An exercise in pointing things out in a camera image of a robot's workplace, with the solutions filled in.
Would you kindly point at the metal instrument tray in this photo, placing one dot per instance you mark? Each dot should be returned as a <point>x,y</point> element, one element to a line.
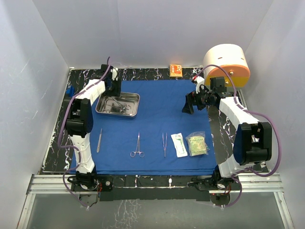
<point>131,99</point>

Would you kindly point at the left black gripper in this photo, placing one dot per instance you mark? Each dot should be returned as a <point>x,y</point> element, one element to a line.
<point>116,92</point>

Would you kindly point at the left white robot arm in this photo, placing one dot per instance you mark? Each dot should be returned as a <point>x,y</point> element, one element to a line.
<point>79,118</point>

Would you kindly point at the pink cylindrical tissue phantom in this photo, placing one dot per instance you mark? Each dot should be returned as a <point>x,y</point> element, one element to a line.
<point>225,59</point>

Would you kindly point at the aluminium frame extrusion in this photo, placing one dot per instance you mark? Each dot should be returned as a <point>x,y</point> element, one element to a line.
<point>157,202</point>

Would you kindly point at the steel scalpel handle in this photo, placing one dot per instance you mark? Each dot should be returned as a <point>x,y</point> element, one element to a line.
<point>99,141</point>

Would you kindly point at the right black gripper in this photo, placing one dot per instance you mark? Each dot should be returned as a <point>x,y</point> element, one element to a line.
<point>193,98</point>

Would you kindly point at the small blue plastic clip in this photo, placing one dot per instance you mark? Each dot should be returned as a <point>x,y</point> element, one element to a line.
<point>69,91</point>

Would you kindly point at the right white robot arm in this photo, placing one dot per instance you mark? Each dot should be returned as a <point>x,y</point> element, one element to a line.
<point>253,139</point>

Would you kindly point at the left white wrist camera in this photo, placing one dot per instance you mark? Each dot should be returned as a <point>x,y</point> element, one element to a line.
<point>114,74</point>

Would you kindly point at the small orange circuit board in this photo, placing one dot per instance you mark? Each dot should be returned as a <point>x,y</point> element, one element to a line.
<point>175,71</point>

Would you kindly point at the green suture packet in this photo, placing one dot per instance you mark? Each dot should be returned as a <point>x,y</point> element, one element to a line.
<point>196,144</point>

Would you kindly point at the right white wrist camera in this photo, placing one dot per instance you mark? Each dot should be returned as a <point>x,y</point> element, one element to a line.
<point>199,83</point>

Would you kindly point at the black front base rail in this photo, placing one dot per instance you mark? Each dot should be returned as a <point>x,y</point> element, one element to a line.
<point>200,188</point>

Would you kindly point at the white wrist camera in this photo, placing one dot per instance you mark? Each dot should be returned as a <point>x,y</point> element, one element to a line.
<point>114,74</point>
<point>199,83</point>

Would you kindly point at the white packet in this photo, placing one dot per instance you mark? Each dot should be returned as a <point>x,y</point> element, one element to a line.
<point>179,145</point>

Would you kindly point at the blue surgical drape cloth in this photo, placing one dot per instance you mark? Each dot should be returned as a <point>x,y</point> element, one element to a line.
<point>159,111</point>

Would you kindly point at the steel forceps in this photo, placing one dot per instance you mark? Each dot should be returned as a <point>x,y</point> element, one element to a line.
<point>164,138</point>

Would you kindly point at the steel ring-handle scissors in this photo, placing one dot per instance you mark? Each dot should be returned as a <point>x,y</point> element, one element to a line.
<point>137,150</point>

